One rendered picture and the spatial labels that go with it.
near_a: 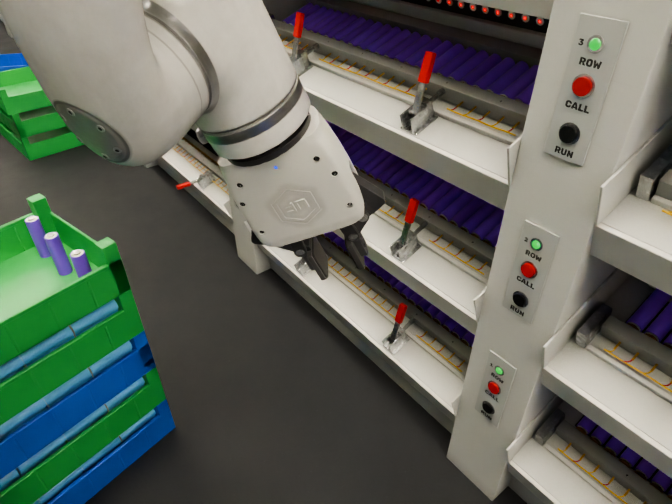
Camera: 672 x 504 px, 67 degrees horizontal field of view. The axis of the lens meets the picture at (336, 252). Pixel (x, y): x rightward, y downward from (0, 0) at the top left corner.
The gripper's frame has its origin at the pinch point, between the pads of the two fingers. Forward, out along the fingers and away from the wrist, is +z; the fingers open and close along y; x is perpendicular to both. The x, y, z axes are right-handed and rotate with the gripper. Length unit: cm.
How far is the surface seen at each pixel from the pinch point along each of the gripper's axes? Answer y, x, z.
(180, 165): -56, 82, 32
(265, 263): -34, 47, 45
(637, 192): 28.6, 0.9, 4.6
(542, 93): 22.6, 7.1, -5.1
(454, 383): 4.5, 4.5, 40.6
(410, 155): 8.8, 18.6, 5.7
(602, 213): 24.7, -1.2, 3.7
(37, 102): -105, 117, 12
